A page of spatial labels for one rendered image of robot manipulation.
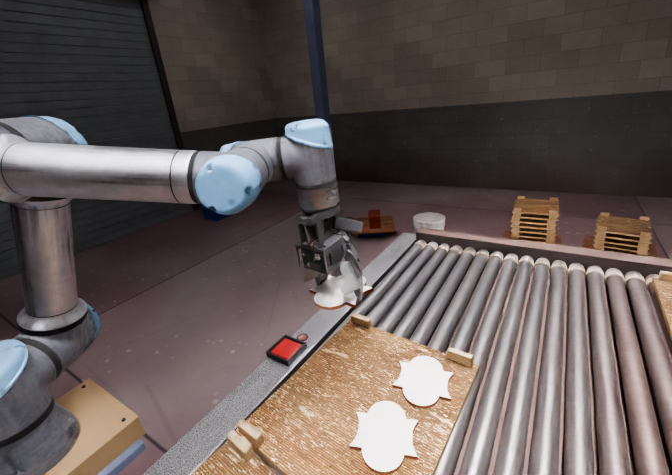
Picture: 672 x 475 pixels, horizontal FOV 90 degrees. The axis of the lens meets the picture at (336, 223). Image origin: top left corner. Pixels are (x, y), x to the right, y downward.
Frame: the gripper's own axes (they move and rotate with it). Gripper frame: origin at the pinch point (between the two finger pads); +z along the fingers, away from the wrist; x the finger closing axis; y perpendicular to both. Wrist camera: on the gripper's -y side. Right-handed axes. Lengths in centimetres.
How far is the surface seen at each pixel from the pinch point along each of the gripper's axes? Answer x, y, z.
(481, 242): 9, -78, 25
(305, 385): -4.8, 11.4, 20.1
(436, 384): 19.7, -3.0, 20.2
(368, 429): 12.9, 13.4, 19.1
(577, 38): 5, -499, -44
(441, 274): 3, -51, 26
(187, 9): -489, -315, -166
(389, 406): 13.9, 6.9, 19.5
